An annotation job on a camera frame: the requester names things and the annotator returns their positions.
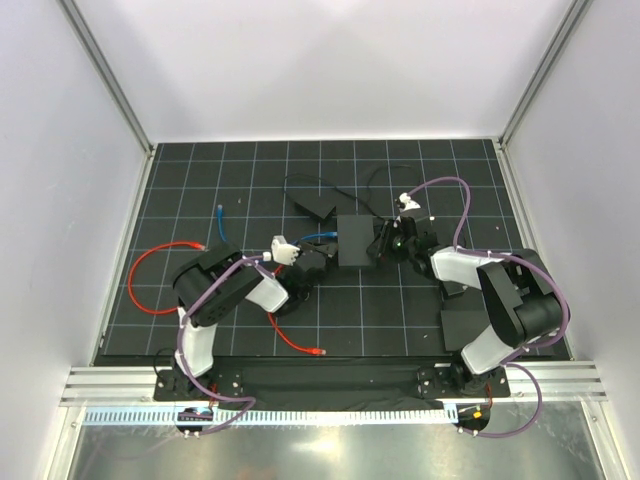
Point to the aluminium front rail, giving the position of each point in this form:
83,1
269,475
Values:
559,381

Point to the white slotted cable duct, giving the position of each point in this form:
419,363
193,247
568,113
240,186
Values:
182,416

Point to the aluminium frame post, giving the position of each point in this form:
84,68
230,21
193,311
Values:
89,43
559,41

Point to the left aluminium frame post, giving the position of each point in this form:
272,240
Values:
89,43

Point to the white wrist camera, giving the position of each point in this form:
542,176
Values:
281,251
405,203

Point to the right aluminium frame post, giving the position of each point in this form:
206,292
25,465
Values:
559,41

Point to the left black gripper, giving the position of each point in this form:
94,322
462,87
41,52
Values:
328,249

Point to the black grid mat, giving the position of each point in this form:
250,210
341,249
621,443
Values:
241,191

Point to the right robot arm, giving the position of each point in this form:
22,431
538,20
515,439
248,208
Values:
524,306

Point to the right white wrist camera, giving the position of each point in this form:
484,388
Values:
405,203

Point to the black flat block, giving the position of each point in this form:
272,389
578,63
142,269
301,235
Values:
462,327

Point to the black network switch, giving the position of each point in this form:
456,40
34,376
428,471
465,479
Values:
355,233

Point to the black power adapter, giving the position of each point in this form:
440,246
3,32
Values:
314,207

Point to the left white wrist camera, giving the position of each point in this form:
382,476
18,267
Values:
281,251

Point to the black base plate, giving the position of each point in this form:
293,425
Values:
325,382

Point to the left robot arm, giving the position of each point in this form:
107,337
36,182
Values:
212,285

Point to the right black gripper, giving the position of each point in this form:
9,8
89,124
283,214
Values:
380,248

